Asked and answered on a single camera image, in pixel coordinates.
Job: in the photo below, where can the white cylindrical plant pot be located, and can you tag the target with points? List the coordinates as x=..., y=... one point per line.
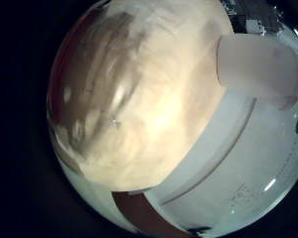
x=255, y=66

